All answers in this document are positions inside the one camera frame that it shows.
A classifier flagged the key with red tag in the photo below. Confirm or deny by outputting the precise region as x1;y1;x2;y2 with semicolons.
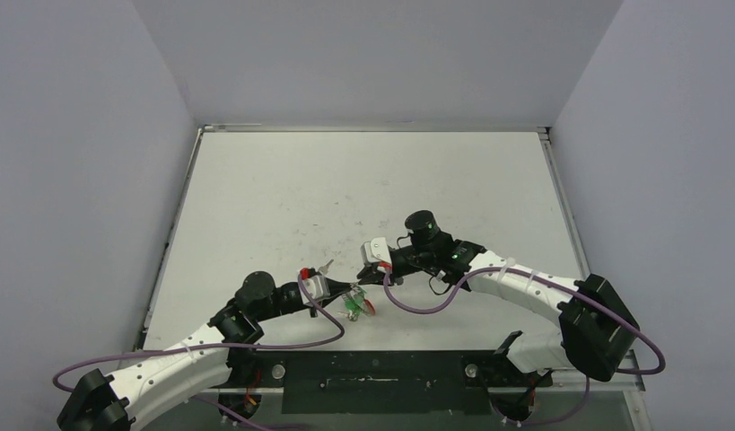
319;259;334;274

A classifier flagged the purple cable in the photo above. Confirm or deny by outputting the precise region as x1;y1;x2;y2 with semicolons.
382;265;667;428
51;270;346;431

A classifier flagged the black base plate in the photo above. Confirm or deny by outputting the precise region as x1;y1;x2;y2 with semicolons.
217;350;553;418

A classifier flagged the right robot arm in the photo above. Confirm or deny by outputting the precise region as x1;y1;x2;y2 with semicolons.
357;210;640;385

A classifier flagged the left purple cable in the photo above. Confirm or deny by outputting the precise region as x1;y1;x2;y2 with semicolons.
51;270;346;431

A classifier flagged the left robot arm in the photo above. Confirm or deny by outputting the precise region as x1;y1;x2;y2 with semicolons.
57;268;355;430

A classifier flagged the aluminium front rail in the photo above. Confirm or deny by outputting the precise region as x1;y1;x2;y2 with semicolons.
109;349;645;395

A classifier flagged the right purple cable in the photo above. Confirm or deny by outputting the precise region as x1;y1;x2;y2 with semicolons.
382;265;667;428

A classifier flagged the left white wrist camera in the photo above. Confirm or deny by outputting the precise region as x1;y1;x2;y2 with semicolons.
299;268;331;307

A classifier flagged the metal keyring with red handle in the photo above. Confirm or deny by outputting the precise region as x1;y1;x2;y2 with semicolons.
341;284;376;321

